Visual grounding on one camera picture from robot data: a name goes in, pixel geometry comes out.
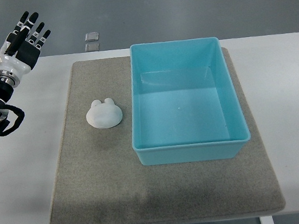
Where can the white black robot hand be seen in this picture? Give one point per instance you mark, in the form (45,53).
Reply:
(21,49)

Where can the white animal head toy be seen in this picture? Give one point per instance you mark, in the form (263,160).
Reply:
(104,115)

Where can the blue plastic box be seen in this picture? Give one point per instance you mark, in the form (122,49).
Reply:
(184,104)

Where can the lower floor socket plate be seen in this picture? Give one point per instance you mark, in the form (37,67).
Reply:
(92,47)

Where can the grey felt mat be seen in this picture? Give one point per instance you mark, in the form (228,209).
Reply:
(99,179)

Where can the white table leg right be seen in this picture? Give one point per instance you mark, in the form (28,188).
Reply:
(266,220)

